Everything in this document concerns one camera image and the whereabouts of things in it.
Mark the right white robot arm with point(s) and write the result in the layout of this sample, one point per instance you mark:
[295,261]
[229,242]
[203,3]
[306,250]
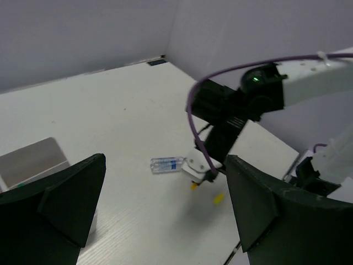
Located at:
[217,115]

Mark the yellow tip marker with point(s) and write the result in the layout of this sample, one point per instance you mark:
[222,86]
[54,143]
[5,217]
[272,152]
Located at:
[219,198]
[194,186]

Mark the clear blue spray bottle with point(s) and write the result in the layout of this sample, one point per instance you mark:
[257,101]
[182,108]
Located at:
[166,164]

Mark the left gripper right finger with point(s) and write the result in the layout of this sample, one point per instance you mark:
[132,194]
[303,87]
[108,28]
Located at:
[281,224]

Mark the left white organizer bin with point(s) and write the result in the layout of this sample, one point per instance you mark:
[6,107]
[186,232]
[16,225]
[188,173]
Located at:
[32,162]

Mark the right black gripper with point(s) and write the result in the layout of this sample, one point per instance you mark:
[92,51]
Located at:
[222,137]

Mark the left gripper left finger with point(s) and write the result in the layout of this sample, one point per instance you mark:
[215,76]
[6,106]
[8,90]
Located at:
[48,221]

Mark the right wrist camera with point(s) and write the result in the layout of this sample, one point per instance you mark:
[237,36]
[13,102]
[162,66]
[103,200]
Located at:
[197,168]

